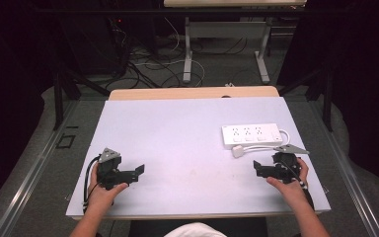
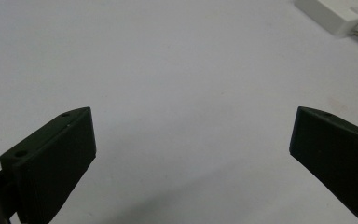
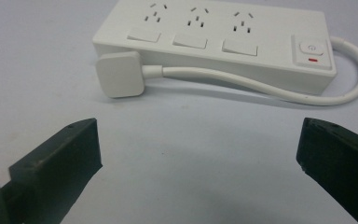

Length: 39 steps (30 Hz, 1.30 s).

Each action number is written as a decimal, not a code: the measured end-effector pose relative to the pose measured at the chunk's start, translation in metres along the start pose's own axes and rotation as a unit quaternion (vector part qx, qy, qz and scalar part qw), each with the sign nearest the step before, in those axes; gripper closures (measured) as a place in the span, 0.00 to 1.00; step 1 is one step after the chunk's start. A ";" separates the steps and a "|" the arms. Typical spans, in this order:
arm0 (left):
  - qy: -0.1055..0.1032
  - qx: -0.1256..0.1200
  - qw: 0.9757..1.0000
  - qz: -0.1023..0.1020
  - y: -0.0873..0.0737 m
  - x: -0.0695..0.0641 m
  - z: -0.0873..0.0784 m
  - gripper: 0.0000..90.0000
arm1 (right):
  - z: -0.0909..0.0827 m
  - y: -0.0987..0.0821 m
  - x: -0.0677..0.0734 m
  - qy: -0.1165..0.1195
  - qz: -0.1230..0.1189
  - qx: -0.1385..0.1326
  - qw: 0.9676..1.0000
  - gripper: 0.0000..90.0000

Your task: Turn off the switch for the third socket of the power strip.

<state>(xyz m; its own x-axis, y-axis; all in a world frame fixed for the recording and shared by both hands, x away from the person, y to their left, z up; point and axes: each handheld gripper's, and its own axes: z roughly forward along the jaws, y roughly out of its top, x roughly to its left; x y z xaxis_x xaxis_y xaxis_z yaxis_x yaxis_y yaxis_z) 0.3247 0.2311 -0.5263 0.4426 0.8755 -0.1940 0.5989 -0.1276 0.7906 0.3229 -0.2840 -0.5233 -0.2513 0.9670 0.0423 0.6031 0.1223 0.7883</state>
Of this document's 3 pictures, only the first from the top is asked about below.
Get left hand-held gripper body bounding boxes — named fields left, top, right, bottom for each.
left=96, top=147, right=136, bottom=192

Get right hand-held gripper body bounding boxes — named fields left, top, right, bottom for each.
left=262, top=144, right=311, bottom=185

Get person's right hand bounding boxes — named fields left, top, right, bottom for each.
left=265, top=157, right=310, bottom=209

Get person's left hand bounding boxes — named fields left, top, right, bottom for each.
left=87, top=162, right=129, bottom=211

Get white power plug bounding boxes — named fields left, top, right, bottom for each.
left=231, top=144, right=246, bottom=159

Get white power strip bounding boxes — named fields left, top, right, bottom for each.
left=221, top=122, right=283, bottom=150

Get white table cover board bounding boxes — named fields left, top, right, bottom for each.
left=64, top=96, right=332, bottom=218

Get person's dark trousers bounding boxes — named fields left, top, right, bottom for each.
left=128, top=216, right=269, bottom=237

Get black metal stand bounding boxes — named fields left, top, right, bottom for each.
left=52, top=63, right=112, bottom=131
left=276, top=63, right=334, bottom=133

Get person's white shirt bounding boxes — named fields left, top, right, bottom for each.
left=163, top=222, right=229, bottom=237

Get dark computer tower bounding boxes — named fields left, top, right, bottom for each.
left=60, top=14, right=131, bottom=77

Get light desk top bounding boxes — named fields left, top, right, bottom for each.
left=163, top=0, right=308, bottom=9

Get black horizontal bar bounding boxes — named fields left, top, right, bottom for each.
left=34, top=7, right=346, bottom=16

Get white power strip cable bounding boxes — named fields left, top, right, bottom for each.
left=242, top=128, right=291, bottom=154

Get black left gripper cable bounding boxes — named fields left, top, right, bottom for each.
left=82, top=154, right=102, bottom=214

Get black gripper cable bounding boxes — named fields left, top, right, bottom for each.
left=284, top=160, right=316, bottom=211
left=82, top=154, right=102, bottom=214

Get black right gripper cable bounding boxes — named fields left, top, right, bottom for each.
left=284, top=160, right=316, bottom=211

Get black floor socket frame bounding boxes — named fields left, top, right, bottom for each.
left=55, top=133, right=77, bottom=150

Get aluminium floor rail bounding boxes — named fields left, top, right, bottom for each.
left=309, top=100, right=379, bottom=237
left=0, top=100, right=80, bottom=237

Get tangle of floor cables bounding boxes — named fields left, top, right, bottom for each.
left=110, top=18, right=255, bottom=90

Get white metal desk frame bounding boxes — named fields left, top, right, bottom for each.
left=182, top=16, right=273, bottom=85

